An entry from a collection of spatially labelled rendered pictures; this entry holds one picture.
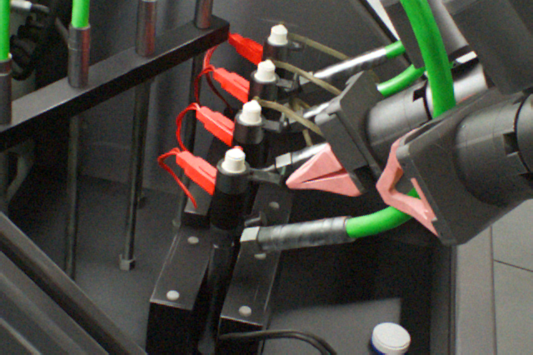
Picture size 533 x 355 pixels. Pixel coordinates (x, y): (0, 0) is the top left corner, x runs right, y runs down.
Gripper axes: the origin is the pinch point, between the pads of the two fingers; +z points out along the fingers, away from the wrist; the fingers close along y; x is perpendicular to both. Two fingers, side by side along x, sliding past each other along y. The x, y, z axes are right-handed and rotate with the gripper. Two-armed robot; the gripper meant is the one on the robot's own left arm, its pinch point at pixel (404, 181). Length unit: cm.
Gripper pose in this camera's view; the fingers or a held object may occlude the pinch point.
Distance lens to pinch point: 69.8
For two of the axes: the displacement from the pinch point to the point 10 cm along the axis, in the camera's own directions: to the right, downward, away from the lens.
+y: -7.6, 4.4, -4.7
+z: -4.4, 1.8, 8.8
